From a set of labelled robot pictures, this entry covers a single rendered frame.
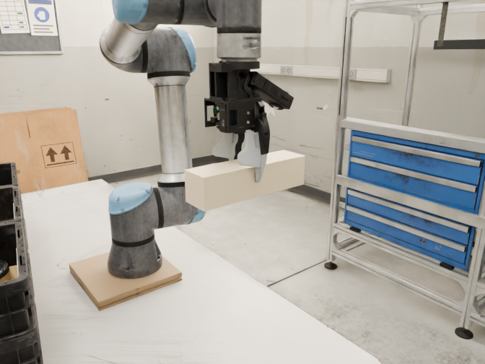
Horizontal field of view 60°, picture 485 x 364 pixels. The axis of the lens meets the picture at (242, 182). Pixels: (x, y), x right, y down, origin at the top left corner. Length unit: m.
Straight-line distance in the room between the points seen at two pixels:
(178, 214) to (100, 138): 3.23
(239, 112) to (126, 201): 0.50
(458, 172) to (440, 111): 1.03
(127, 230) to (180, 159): 0.24
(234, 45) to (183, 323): 0.64
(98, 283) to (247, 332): 0.42
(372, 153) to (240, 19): 1.72
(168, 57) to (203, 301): 0.63
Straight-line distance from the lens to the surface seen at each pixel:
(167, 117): 1.14
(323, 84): 3.65
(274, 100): 0.77
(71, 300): 1.19
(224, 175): 0.71
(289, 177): 0.82
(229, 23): 0.71
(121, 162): 4.46
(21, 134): 3.97
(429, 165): 2.18
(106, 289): 1.16
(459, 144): 2.08
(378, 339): 2.21
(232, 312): 1.07
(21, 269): 0.88
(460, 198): 2.15
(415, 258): 2.33
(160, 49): 1.13
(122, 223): 1.13
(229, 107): 0.69
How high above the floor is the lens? 1.32
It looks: 18 degrees down
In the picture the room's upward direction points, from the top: straight up
